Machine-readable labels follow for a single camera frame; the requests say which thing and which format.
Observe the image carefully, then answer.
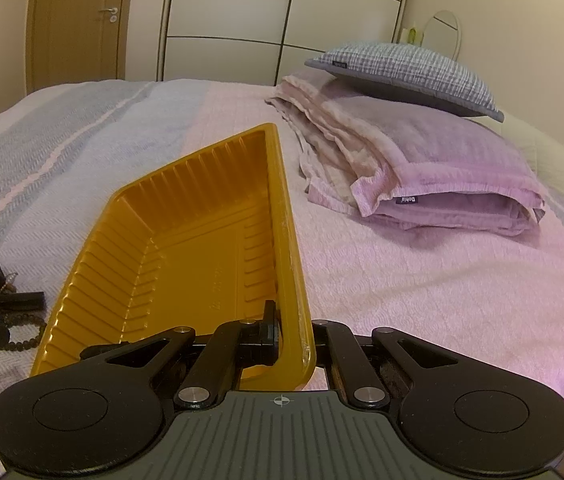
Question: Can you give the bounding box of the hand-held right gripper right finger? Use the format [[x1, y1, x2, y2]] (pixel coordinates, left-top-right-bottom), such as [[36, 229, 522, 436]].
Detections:
[[312, 319, 464, 409]]

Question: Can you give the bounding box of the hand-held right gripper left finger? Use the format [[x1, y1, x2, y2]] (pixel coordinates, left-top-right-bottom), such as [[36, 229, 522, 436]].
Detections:
[[79, 300, 283, 409]]

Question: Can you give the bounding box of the brown bead necklace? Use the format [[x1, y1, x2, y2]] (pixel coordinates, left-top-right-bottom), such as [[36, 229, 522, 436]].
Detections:
[[0, 310, 48, 356]]

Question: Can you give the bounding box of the yellow plastic tray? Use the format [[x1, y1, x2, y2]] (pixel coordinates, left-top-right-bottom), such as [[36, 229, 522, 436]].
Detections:
[[29, 122, 317, 393]]

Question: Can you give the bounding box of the striped herringbone bedspread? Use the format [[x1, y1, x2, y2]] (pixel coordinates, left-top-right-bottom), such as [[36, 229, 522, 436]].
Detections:
[[0, 79, 564, 480]]

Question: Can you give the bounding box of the folded pink blanket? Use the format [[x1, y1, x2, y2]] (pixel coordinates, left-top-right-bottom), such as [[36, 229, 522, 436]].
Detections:
[[266, 72, 413, 218]]

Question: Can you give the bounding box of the purple pillow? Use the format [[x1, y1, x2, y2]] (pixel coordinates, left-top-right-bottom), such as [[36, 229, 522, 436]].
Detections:
[[322, 95, 547, 238]]

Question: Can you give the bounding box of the wooden door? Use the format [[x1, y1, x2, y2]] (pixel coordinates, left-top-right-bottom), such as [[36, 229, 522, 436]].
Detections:
[[26, 0, 135, 96]]

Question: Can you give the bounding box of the grey checked pillow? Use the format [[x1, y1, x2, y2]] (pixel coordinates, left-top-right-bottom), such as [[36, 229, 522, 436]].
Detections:
[[304, 40, 505, 123]]

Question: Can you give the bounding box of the white wardrobe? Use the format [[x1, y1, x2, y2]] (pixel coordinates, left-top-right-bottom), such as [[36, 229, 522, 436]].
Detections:
[[154, 0, 415, 86]]

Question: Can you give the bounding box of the round mirror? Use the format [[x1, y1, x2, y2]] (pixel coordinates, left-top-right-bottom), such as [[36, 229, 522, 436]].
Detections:
[[424, 9, 463, 58]]

